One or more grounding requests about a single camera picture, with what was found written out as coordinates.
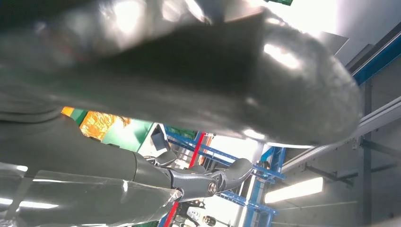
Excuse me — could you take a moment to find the small yellow wrapped pad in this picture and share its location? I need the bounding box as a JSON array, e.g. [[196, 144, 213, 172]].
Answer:
[[79, 111, 131, 141]]

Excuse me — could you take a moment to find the dark blue tablet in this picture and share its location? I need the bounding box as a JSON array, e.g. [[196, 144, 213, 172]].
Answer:
[[150, 124, 172, 153]]

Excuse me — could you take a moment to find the green plastic crate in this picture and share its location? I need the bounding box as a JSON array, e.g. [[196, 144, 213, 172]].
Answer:
[[165, 125, 199, 140], [266, 0, 294, 7]]

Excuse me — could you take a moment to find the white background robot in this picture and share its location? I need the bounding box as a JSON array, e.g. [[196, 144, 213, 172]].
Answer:
[[174, 200, 231, 227]]

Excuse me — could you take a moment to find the blue metal shelving rack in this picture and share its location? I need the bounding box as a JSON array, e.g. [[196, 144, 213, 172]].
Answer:
[[158, 125, 287, 227]]

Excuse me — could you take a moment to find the long ceiling light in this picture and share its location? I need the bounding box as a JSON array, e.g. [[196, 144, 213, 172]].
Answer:
[[264, 176, 324, 205]]

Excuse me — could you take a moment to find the blue overhead beam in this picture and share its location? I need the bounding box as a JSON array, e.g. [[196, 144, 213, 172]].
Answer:
[[351, 22, 401, 86]]

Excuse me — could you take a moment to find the red metal post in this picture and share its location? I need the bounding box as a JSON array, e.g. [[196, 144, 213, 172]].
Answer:
[[163, 132, 206, 227]]

